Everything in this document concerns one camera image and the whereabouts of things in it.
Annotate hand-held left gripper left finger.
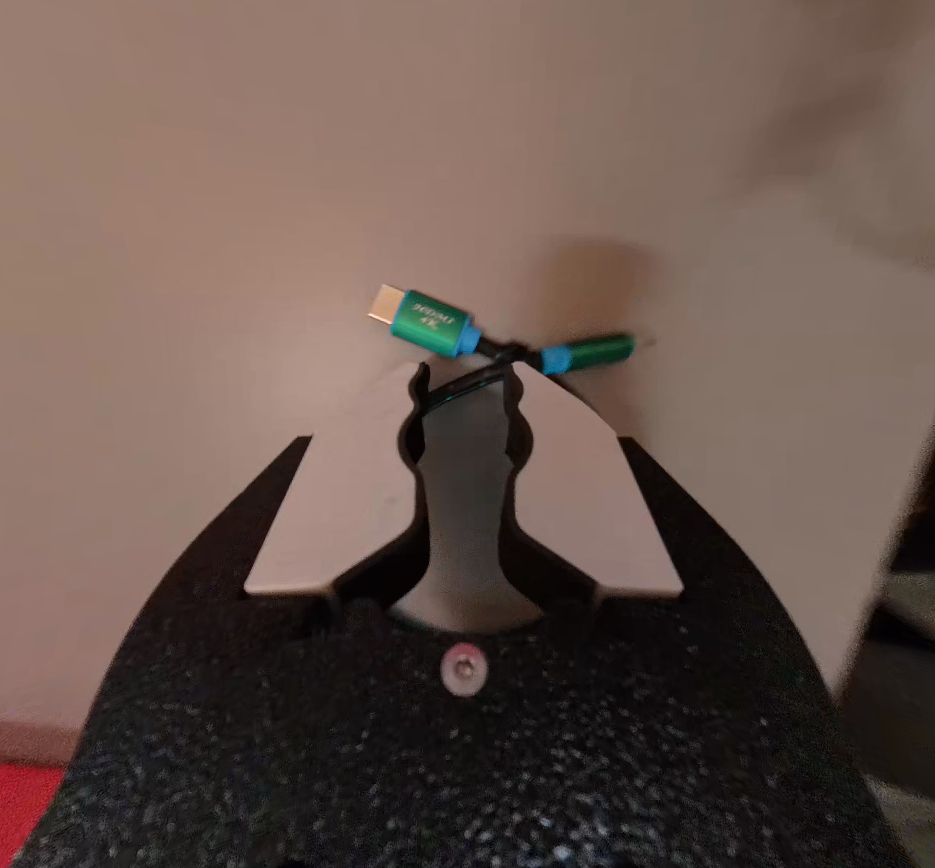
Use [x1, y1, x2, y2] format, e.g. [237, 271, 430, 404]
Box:
[243, 362, 433, 609]

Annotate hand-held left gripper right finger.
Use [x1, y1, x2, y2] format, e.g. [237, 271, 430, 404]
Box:
[503, 362, 685, 611]

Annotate black braided cable green plugs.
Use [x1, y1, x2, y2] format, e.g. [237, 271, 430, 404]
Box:
[367, 282, 656, 417]

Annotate red plastic bin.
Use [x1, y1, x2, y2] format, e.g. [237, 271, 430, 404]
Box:
[0, 761, 68, 868]

